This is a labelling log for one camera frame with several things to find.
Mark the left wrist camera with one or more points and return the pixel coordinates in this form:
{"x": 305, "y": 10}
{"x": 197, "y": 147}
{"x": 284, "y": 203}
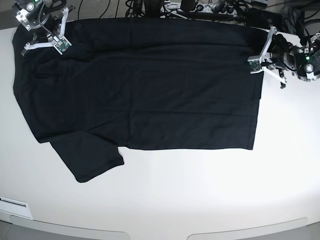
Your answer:
{"x": 255, "y": 66}

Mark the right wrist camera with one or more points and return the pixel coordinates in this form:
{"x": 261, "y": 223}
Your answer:
{"x": 62, "y": 45}

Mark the white power strip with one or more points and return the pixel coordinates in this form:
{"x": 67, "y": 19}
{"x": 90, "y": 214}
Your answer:
{"x": 201, "y": 8}

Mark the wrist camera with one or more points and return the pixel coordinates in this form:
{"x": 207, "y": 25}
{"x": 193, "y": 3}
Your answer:
{"x": 62, "y": 45}
{"x": 255, "y": 66}

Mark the black equipment box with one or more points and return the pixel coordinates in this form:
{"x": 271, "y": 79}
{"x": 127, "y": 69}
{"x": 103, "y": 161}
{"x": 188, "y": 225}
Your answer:
{"x": 263, "y": 19}

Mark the black T-shirt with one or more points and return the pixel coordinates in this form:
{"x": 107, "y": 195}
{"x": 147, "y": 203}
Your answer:
{"x": 144, "y": 84}

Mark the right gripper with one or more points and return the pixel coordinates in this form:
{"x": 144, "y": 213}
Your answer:
{"x": 46, "y": 23}

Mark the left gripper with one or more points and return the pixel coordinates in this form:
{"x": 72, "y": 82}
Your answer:
{"x": 276, "y": 57}

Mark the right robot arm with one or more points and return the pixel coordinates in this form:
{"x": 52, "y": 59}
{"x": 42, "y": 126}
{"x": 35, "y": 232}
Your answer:
{"x": 19, "y": 3}

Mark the white label plate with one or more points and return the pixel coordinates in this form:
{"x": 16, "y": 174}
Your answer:
{"x": 15, "y": 208}

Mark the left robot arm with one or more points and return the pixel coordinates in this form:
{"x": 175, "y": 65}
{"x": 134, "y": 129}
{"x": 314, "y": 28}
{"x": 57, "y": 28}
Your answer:
{"x": 307, "y": 59}

